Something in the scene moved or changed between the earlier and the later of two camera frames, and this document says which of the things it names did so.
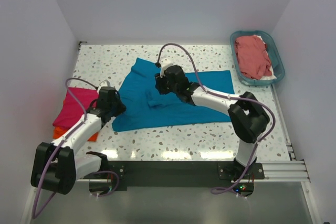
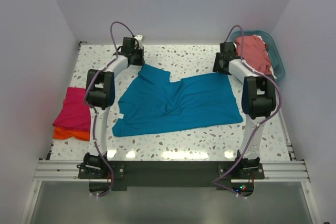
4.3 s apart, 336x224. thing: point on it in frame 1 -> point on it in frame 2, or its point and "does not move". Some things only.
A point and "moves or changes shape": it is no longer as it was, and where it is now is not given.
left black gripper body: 117,107 -> 138,56
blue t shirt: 145,107 moves or changes shape
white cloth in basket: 272,76 does not move
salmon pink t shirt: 253,59 does not move
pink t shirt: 73,108 does not move
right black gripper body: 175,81 -> 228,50
